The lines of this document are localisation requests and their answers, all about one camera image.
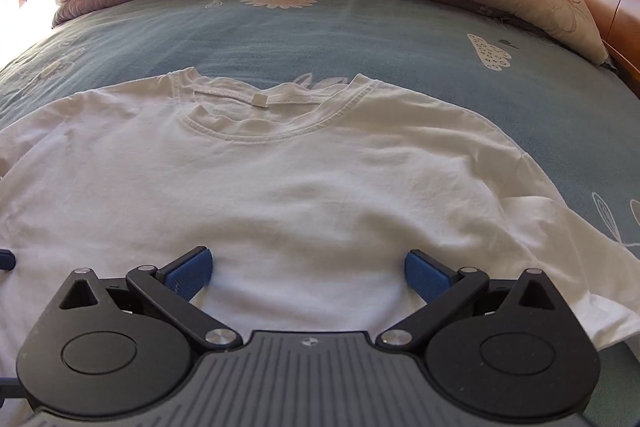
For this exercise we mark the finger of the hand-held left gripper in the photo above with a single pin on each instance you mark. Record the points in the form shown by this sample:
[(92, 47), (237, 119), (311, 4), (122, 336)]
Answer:
[(6, 259)]

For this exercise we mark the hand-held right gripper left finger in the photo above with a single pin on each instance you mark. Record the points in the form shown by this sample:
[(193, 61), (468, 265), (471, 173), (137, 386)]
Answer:
[(192, 274)]

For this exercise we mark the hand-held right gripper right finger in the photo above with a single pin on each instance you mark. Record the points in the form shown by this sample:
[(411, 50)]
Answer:
[(425, 277)]

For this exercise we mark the white long-sleeved printed shirt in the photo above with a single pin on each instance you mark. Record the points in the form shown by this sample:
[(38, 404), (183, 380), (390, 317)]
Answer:
[(300, 167)]

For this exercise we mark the blue floral bed sheet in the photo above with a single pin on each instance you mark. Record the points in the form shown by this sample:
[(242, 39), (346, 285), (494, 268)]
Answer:
[(400, 37)]

